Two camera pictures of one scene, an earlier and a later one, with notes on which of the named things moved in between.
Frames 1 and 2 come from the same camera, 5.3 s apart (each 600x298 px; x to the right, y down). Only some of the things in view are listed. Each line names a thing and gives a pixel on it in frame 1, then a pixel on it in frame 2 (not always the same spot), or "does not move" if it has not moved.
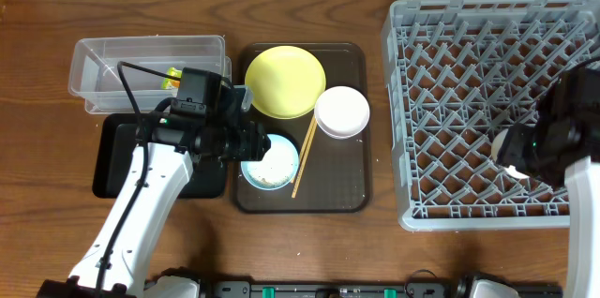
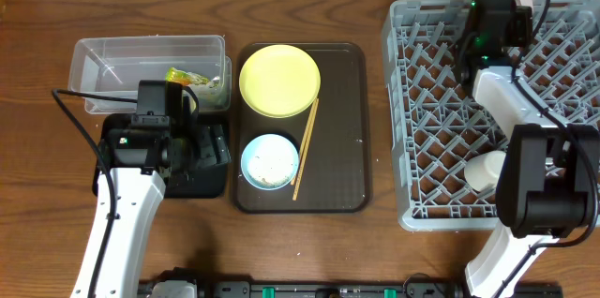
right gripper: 508,149 → 469,65
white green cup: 495,149 → 484,168
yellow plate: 285,81 does not move
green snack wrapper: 172,83 does not move
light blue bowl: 277,168 does not move
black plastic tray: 116,141 does not move
